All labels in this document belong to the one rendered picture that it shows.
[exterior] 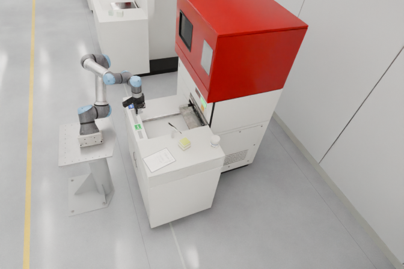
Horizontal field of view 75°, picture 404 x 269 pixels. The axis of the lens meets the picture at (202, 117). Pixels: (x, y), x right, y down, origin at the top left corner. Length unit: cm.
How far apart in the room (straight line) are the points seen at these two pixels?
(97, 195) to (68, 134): 82
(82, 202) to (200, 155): 145
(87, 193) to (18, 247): 69
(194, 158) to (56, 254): 154
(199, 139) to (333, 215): 185
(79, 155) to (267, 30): 172
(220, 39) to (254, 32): 25
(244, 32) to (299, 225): 210
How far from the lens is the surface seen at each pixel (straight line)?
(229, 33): 180
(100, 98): 235
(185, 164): 201
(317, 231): 320
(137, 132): 221
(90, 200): 303
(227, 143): 264
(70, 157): 235
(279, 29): 203
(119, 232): 284
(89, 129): 230
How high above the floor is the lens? 262
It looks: 45 degrees down
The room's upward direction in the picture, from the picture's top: 9 degrees clockwise
